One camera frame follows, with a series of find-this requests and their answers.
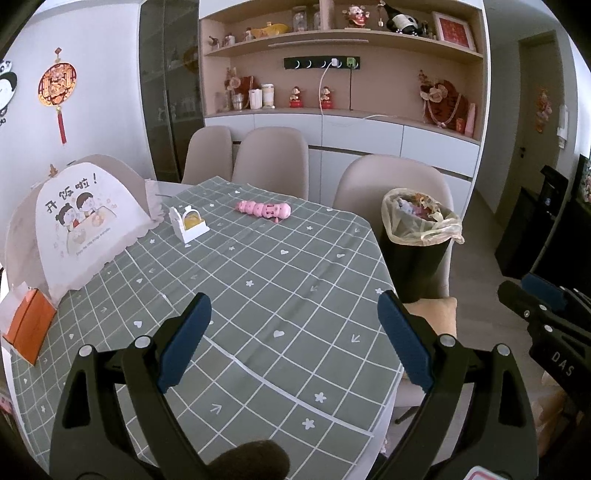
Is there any red framed picture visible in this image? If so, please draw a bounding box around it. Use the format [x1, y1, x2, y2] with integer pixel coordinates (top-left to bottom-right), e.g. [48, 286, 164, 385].
[431, 11, 476, 52]

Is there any red knot wall ornament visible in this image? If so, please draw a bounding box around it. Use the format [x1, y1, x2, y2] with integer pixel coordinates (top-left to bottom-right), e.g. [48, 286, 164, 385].
[38, 46, 77, 147]

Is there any panda figure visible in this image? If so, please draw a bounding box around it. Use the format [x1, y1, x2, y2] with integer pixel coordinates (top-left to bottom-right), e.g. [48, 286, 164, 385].
[385, 2, 433, 37]

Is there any black power strip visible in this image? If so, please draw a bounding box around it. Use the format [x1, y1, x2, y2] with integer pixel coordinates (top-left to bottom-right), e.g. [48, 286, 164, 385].
[283, 56, 360, 71]

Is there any person's right hand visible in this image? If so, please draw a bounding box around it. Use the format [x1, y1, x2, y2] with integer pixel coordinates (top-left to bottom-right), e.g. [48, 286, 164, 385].
[531, 374, 585, 447]

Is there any black trash bin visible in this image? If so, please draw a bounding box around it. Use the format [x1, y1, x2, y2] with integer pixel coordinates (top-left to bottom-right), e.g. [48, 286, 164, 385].
[382, 231, 451, 304]

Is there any red shelf figurine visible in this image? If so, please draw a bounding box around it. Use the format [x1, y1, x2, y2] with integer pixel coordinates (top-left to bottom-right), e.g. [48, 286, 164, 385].
[344, 4, 368, 29]

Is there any red flower gift bag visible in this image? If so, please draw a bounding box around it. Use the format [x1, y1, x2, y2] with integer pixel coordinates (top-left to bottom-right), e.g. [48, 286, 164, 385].
[419, 69, 463, 128]

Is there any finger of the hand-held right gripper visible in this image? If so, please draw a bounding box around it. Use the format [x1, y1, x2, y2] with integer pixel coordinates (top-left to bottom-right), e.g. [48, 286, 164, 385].
[521, 272, 591, 320]
[498, 280, 553, 331]

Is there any grey checked tablecloth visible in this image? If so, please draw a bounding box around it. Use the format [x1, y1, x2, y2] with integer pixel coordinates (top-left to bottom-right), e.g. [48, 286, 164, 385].
[9, 176, 406, 480]

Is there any grey door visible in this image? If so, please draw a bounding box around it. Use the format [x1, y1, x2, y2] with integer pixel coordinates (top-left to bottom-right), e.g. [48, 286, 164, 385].
[517, 30, 574, 214]

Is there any dark glass cabinet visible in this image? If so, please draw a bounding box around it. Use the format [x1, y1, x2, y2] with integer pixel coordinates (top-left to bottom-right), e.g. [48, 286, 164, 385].
[139, 0, 206, 183]

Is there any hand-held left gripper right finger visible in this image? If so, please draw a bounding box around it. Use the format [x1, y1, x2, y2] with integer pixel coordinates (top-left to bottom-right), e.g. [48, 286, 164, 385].
[372, 290, 539, 480]

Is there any white charging cable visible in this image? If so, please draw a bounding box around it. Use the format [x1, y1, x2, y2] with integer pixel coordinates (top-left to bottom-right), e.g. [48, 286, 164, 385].
[318, 68, 403, 121]

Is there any white wall panel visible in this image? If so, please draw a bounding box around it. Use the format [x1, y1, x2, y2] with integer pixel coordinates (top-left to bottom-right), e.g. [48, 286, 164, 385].
[556, 105, 569, 150]

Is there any beige bin liner bag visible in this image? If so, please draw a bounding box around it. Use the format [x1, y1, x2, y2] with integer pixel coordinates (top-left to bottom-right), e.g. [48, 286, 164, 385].
[381, 187, 465, 247]

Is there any white printed food cover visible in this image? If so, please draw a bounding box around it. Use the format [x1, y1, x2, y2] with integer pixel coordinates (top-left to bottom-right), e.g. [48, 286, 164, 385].
[4, 154, 163, 306]

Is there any beige dining chair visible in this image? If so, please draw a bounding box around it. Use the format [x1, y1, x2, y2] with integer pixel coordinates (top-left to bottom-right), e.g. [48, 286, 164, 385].
[332, 154, 459, 426]
[67, 154, 149, 195]
[231, 127, 310, 202]
[181, 126, 234, 186]

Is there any small flower bouquet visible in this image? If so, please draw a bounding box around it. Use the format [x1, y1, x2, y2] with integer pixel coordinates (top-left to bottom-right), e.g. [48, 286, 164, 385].
[224, 67, 257, 100]

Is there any black television screen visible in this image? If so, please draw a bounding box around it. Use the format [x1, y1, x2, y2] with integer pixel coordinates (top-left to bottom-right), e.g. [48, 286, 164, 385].
[526, 154, 591, 296]

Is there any orange tissue box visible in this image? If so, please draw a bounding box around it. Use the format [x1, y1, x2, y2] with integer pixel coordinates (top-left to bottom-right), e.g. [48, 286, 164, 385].
[2, 286, 59, 367]

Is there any pink caterpillar toy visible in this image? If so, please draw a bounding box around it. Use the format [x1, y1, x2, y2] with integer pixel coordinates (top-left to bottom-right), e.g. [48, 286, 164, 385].
[236, 199, 293, 223]

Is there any red door ornament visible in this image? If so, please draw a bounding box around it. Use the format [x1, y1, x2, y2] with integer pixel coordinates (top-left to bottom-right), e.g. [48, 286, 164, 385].
[536, 88, 554, 135]

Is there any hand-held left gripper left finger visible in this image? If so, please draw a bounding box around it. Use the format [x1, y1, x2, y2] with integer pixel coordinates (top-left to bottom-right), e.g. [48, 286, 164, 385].
[50, 292, 213, 480]

